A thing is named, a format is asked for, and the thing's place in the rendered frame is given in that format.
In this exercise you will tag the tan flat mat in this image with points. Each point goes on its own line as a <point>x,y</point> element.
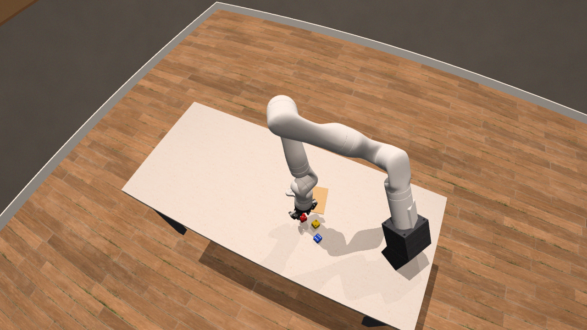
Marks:
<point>320,195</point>

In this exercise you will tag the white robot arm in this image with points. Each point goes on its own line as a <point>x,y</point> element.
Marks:
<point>284,121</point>

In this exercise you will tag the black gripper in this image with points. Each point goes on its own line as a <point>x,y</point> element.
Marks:
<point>297,213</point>

